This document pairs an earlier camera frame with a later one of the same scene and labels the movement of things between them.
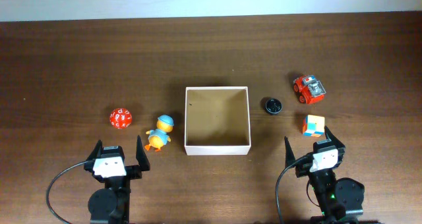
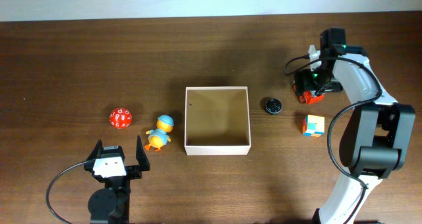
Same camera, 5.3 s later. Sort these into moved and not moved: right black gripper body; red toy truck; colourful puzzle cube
Moved: right black gripper body
Not moved: colourful puzzle cube; red toy truck
